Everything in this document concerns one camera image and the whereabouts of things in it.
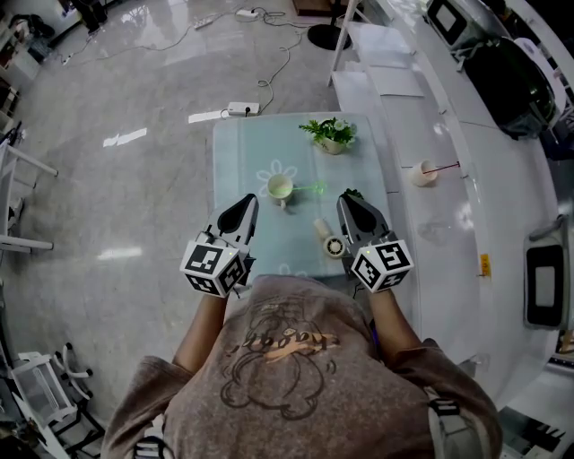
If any grey device with screen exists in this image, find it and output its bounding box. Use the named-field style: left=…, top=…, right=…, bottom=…
left=424, top=0, right=488, bottom=48
left=522, top=214, right=574, bottom=332

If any red stick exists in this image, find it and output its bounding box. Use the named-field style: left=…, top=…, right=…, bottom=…
left=422, top=161, right=461, bottom=176

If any white hand-held fan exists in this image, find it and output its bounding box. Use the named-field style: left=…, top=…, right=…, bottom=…
left=312, top=217, right=347, bottom=261

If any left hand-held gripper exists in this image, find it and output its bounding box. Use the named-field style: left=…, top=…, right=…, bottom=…
left=178, top=193, right=261, bottom=299

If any large black bag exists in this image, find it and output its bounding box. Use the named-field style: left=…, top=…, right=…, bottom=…
left=462, top=37, right=558, bottom=141

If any white power cable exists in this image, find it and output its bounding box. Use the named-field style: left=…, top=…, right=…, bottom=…
left=257, top=17, right=305, bottom=114

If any person's right forearm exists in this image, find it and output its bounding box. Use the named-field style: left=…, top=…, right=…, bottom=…
left=366, top=286, right=425, bottom=365

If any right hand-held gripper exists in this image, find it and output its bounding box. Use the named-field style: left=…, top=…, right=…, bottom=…
left=336, top=193, right=414, bottom=294

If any white shelf rack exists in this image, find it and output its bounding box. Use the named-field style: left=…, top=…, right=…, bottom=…
left=327, top=0, right=426, bottom=113

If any green star stick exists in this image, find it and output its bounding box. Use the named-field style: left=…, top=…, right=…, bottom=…
left=274, top=179, right=328, bottom=196

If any person's left forearm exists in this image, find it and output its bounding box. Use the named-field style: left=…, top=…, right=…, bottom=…
left=171, top=291, right=228, bottom=376

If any person's brown printed shirt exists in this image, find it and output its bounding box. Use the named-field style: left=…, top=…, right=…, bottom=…
left=100, top=273, right=504, bottom=459

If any black round stand base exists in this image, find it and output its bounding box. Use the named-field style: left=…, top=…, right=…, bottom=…
left=307, top=23, right=353, bottom=52

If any plain white cup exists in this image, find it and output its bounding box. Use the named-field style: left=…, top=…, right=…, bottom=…
left=409, top=160, right=439, bottom=188

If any white cup with handle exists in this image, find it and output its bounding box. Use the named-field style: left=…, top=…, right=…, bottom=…
left=265, top=173, right=295, bottom=210

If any white metal table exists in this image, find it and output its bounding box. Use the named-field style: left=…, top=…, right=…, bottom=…
left=0, top=134, right=60, bottom=255

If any white wheeled cart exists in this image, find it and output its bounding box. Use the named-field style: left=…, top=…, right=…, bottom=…
left=7, top=342, right=96, bottom=452

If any light blue flowered tablecloth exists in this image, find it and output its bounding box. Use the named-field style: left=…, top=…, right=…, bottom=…
left=211, top=111, right=394, bottom=280

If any green plant in white pot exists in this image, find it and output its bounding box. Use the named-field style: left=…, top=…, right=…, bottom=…
left=298, top=117, right=359, bottom=156

